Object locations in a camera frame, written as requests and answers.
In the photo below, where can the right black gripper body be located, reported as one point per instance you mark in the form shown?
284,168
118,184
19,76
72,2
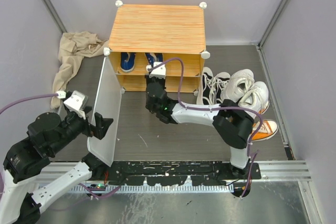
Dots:
161,82

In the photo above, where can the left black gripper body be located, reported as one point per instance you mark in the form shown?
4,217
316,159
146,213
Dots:
75,125

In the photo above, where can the frosted white cabinet door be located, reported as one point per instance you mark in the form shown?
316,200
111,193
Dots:
107,103

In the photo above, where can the blue canvas sneaker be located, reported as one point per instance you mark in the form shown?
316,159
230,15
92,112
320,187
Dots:
152,58
127,61

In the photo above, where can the white leather sneaker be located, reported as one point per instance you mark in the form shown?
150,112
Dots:
239,83
256,98

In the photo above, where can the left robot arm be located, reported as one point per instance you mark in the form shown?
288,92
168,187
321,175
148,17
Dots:
24,161

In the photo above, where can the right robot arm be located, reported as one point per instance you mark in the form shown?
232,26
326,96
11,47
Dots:
232,123

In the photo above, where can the wood-grain shoe cabinet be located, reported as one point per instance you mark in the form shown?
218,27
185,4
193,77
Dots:
176,31

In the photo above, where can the black white sneaker left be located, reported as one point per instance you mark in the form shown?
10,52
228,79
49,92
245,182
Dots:
204,87

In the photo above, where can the beige crumpled cloth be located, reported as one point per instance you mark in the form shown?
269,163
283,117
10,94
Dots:
73,48

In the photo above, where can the orange canvas sneaker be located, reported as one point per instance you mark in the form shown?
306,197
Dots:
267,130

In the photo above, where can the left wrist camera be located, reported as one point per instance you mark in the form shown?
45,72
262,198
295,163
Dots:
76,103

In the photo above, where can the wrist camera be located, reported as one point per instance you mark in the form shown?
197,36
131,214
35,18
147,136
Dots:
76,103
157,70

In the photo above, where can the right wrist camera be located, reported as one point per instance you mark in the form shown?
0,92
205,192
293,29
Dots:
157,70

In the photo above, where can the black mounting base rail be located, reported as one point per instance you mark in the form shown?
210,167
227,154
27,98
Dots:
206,173

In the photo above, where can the aluminium frame post left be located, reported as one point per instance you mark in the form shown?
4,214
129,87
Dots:
56,18

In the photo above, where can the aluminium frame post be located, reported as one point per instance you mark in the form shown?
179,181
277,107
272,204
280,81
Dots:
56,18
278,12

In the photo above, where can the aluminium frame post right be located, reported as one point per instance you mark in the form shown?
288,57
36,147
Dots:
278,12

